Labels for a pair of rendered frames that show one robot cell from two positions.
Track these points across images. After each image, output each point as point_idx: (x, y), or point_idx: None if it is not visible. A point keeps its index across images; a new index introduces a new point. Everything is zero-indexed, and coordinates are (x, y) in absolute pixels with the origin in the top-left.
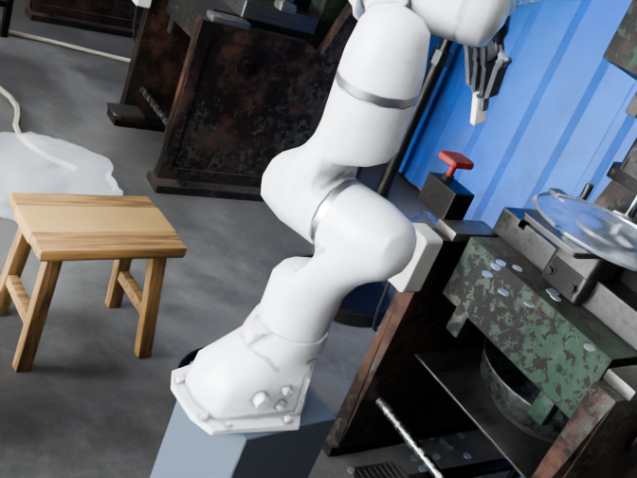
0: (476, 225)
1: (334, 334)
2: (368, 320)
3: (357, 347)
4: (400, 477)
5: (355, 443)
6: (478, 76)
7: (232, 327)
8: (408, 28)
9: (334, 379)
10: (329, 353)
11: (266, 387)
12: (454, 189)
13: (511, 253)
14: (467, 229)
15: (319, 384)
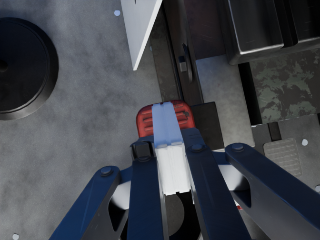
0: (216, 85)
1: (70, 97)
2: (52, 59)
3: (85, 81)
4: (279, 147)
5: None
6: (167, 233)
7: (71, 187)
8: None
9: (126, 119)
10: (95, 111)
11: None
12: (205, 141)
13: (296, 70)
14: (235, 113)
15: (132, 133)
